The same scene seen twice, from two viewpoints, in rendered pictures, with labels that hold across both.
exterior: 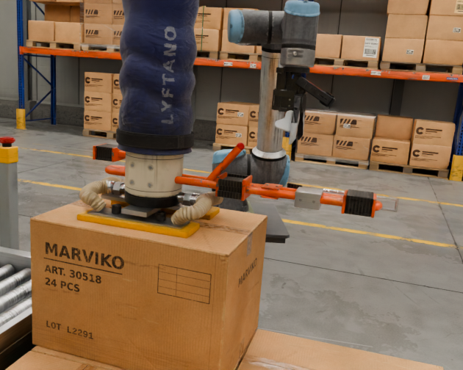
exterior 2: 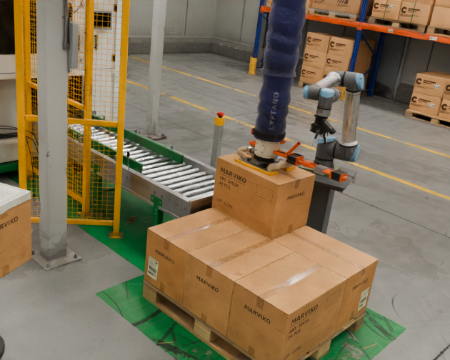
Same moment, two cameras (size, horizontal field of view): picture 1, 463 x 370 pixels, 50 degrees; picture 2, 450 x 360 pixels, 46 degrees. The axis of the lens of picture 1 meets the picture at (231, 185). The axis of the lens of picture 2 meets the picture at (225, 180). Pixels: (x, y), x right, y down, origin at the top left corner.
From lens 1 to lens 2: 2.30 m
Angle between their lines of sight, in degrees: 26
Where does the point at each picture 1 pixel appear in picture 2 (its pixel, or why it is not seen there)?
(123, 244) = (246, 173)
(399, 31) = not seen: outside the picture
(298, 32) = (321, 103)
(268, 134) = (346, 133)
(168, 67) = (273, 108)
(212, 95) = (420, 61)
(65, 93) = not seen: hidden behind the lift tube
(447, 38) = not seen: outside the picture
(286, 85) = (317, 122)
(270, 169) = (345, 151)
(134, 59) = (262, 102)
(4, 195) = (215, 141)
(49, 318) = (218, 197)
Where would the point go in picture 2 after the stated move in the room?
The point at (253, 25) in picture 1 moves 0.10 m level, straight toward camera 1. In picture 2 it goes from (311, 93) to (306, 96)
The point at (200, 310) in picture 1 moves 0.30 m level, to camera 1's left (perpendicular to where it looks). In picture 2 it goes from (268, 204) to (229, 192)
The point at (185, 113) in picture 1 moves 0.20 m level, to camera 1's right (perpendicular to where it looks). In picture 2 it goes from (280, 126) to (307, 132)
